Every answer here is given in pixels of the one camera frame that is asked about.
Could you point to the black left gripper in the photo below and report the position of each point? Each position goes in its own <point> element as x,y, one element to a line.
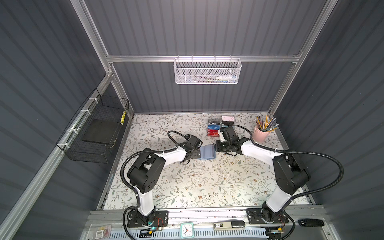
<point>196,154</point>

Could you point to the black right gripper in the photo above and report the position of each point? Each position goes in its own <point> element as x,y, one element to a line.
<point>217,148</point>

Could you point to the blue leather card holder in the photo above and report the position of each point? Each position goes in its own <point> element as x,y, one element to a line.
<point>207,152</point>

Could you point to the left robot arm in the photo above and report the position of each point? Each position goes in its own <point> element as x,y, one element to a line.
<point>142,170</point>

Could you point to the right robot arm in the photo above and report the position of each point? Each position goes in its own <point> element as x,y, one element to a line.
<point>290,174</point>

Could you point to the red VIP card in stand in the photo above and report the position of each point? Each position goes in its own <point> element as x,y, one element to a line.
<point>213,133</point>

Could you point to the clear acrylic card display stand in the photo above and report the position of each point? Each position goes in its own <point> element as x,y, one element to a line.
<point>214,124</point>

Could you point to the blue VIP card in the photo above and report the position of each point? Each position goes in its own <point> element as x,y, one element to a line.
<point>214,127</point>

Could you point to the pink VIP card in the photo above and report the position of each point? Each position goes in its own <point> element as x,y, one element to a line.
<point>228,118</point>

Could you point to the pink metal pencil bucket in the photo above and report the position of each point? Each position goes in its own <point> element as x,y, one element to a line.
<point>259,136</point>

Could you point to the markers in mesh basket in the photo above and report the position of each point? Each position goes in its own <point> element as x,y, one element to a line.
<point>221,79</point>

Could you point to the small white desk clock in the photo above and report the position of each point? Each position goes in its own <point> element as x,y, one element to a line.
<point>187,230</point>

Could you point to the grey black handheld device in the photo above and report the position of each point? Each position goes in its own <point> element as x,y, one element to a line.
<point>229,225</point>

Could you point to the black remote device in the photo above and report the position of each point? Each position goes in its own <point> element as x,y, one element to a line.
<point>311,223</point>

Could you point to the small label packet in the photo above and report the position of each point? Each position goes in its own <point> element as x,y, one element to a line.
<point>103,232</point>

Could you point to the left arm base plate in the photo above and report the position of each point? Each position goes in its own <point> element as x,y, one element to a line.
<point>154,219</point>

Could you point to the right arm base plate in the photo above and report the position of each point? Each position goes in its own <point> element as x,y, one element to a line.
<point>264,216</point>

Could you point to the white wire mesh basket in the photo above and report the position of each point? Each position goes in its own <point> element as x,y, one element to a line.
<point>185,69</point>

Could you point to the black wire wall basket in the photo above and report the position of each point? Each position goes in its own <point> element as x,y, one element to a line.
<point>97,133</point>

